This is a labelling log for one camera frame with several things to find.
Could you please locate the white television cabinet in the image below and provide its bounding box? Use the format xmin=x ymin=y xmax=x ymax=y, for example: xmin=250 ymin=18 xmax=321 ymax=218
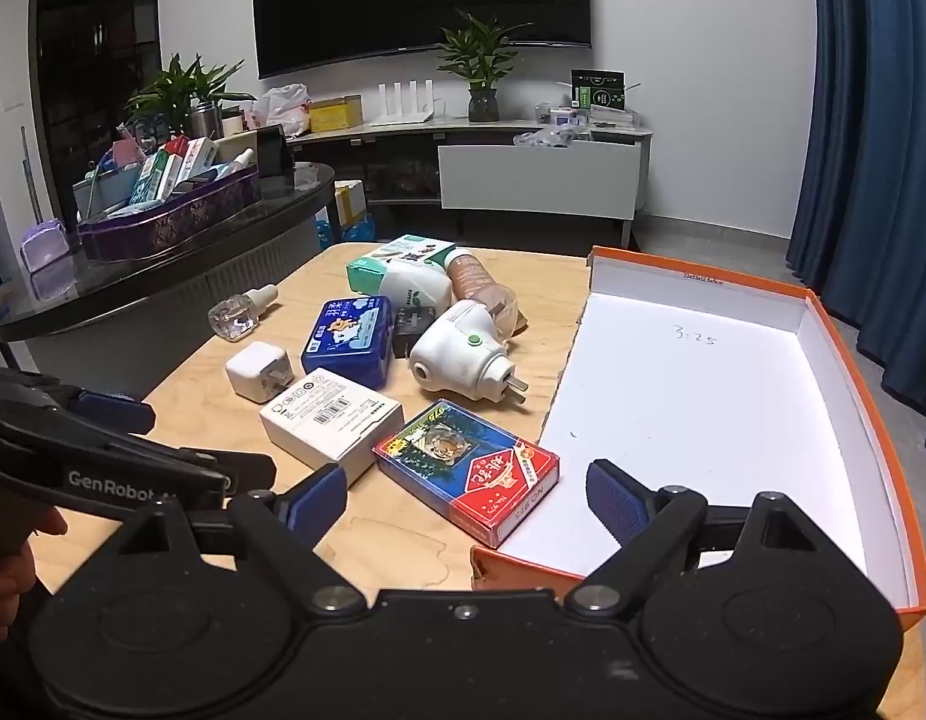
xmin=287 ymin=118 xmax=654 ymax=249

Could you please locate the orange white cardboard box lid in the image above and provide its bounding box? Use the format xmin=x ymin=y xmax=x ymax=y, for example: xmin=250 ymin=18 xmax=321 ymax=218
xmin=470 ymin=245 xmax=926 ymax=635

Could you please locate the potted plant dark pot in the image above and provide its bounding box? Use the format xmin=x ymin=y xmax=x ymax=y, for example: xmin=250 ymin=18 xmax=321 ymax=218
xmin=435 ymin=11 xmax=536 ymax=124

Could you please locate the clear plastic bag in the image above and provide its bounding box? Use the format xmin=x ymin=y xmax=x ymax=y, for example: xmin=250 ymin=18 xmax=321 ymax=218
xmin=513 ymin=127 xmax=584 ymax=150

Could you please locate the black charger plug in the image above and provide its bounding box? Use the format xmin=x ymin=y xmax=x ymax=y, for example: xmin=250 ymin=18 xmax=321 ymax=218
xmin=392 ymin=307 xmax=438 ymax=361

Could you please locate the clear acrylic organizer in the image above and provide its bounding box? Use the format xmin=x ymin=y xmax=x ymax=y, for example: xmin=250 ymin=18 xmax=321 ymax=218
xmin=534 ymin=100 xmax=644 ymax=140

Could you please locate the white green bandage box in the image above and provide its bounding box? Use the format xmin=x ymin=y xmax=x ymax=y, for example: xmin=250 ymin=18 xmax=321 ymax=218
xmin=347 ymin=234 xmax=456 ymax=293

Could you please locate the white yellow carton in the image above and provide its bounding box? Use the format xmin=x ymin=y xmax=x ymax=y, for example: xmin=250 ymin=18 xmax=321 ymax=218
xmin=332 ymin=180 xmax=367 ymax=230

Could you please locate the white antenna router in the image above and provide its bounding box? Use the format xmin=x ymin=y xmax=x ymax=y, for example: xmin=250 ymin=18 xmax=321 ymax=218
xmin=368 ymin=79 xmax=436 ymax=128

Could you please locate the dark glass cabinet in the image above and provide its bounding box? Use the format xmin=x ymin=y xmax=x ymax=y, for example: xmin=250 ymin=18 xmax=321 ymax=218
xmin=28 ymin=0 xmax=161 ymax=241

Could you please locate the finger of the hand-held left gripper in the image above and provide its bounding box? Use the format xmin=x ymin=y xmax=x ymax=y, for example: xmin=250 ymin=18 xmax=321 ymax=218
xmin=54 ymin=384 xmax=158 ymax=437
xmin=174 ymin=450 xmax=279 ymax=500

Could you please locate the purple patterned tray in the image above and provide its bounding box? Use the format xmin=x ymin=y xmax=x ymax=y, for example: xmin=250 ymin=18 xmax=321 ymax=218
xmin=77 ymin=163 xmax=264 ymax=264

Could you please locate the pink cosmetic tube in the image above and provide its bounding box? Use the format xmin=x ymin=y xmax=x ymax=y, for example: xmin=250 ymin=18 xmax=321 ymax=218
xmin=443 ymin=251 xmax=531 ymax=338

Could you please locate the yellow box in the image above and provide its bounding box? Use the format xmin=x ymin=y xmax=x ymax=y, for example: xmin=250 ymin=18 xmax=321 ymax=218
xmin=308 ymin=95 xmax=363 ymax=134

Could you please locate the blue plastic floss box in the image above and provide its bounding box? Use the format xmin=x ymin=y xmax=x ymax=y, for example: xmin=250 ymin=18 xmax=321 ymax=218
xmin=301 ymin=295 xmax=396 ymax=392

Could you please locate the blue curtain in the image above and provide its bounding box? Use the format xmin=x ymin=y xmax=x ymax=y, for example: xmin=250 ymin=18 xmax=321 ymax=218
xmin=785 ymin=0 xmax=926 ymax=460

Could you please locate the white red plastic bag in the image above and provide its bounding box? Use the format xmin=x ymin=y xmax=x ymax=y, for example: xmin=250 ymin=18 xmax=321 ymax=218
xmin=253 ymin=84 xmax=313 ymax=138

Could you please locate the blue plastic bag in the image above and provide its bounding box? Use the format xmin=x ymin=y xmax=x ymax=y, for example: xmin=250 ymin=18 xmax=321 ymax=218
xmin=313 ymin=214 xmax=378 ymax=249

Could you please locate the white charger cube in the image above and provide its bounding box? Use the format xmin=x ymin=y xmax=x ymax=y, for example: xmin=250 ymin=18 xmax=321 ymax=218
xmin=224 ymin=341 xmax=296 ymax=405

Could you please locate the white plug-in repellent heater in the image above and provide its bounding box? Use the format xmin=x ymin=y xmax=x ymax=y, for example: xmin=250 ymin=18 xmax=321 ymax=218
xmin=408 ymin=300 xmax=531 ymax=403

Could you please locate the white barcode box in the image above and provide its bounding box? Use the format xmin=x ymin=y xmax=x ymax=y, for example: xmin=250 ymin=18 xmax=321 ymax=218
xmin=259 ymin=367 xmax=405 ymax=487

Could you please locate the white bottle green label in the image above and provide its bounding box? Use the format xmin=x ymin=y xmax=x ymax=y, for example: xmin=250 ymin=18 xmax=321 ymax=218
xmin=377 ymin=262 xmax=453 ymax=316

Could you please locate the pile of toiletry boxes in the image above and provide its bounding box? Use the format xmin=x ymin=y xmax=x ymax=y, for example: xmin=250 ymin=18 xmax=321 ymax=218
xmin=80 ymin=131 xmax=243 ymax=212

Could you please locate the clear glass bottle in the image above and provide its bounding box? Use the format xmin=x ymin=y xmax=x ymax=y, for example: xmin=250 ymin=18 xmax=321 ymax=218
xmin=208 ymin=283 xmax=279 ymax=344

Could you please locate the beige cardboard box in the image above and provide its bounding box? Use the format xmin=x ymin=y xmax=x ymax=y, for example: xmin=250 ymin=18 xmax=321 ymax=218
xmin=212 ymin=129 xmax=262 ymax=167

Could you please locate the black green printed box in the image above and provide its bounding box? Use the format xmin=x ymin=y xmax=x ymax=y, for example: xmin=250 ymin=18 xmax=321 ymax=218
xmin=570 ymin=69 xmax=627 ymax=113

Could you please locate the leafy green potted plant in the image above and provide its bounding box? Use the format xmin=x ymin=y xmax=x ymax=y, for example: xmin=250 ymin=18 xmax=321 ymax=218
xmin=125 ymin=52 xmax=258 ymax=140

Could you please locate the dark rounded side table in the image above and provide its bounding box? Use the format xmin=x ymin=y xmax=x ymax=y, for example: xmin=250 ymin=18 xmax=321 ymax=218
xmin=0 ymin=161 xmax=337 ymax=400

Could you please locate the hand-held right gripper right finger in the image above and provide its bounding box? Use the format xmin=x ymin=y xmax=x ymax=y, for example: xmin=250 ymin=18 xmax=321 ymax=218
xmin=564 ymin=457 xmax=820 ymax=616

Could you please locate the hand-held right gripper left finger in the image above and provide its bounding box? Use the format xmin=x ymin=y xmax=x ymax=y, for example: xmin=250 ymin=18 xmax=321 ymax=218
xmin=118 ymin=463 xmax=368 ymax=614

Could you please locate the person's left hand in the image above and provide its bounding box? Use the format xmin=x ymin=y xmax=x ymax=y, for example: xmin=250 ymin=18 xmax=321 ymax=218
xmin=0 ymin=504 xmax=68 ymax=643

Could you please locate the red blue playing card box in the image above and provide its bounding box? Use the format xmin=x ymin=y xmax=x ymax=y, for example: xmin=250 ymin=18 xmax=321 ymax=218
xmin=372 ymin=399 xmax=562 ymax=549

